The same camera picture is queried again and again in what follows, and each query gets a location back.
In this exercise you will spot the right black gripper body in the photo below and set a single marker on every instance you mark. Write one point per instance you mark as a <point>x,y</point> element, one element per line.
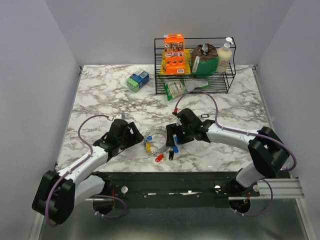
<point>188,130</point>

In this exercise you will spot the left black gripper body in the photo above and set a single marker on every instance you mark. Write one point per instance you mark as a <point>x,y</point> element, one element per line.
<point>121,142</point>

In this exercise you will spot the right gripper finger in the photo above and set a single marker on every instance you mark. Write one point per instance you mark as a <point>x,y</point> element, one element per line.
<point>180,137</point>
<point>171,130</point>

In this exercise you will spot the metal disc with keyrings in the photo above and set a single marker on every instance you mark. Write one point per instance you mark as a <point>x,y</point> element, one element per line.
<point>158,142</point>

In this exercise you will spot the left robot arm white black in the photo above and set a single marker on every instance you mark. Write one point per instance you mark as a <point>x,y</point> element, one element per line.
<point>59,191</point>

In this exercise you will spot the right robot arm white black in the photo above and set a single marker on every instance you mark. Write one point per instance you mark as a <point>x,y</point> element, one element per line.
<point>268,153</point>

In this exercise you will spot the yellow key tag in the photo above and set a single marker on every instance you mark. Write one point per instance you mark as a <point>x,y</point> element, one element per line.
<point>148,147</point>

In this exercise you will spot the black key tag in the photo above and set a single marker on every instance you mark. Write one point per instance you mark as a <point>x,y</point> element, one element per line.
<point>171,155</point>

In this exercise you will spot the red key tag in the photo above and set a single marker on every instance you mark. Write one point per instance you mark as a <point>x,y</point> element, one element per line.
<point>159,158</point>

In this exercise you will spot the green white pouch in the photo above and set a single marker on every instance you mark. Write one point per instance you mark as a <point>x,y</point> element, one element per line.
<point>174,87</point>

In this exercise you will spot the silver green foil pouch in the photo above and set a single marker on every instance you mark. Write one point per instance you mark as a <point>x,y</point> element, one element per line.
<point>192,84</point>

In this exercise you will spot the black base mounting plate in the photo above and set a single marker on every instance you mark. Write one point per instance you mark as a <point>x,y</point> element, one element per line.
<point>163,190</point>

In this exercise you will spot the green sponge pack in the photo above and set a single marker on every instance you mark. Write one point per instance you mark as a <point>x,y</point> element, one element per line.
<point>137,80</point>

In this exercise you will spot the yellow snack bag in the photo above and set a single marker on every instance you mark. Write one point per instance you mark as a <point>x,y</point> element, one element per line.
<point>187,55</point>

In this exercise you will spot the brown green coffee bag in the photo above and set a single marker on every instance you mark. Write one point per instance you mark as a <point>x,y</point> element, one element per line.
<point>204,60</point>

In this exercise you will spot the cream lotion pump bottle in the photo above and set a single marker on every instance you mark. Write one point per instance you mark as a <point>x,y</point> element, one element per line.
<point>224,55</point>

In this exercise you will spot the orange cardboard box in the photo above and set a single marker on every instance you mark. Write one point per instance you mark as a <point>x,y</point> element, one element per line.
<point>174,54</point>

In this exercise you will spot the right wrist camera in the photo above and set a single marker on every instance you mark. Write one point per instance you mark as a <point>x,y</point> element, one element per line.
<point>178,122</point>

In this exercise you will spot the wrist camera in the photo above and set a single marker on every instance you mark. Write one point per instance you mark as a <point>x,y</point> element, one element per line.
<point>178,122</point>
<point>120,115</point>

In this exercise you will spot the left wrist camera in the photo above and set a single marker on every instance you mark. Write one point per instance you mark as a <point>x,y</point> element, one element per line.
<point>120,115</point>

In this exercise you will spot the aluminium rail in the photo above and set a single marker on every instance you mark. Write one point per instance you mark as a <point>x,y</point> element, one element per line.
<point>282,188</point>

